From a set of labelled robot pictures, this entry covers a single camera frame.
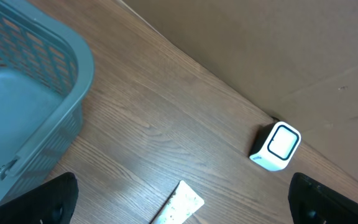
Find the grey plastic basket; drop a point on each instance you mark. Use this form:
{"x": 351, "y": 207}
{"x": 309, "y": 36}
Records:
{"x": 46, "y": 70}

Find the white barcode scanner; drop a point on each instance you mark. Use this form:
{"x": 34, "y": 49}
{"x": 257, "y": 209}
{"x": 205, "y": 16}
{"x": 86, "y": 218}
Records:
{"x": 275, "y": 145}

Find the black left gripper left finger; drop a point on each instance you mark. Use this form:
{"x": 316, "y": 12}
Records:
{"x": 51, "y": 202}

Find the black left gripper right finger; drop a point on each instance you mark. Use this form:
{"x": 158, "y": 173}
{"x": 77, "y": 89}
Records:
{"x": 312, "y": 202}

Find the white cream tube gold cap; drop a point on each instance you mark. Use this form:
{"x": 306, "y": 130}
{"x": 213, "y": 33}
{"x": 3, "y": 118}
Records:
{"x": 183, "y": 202}

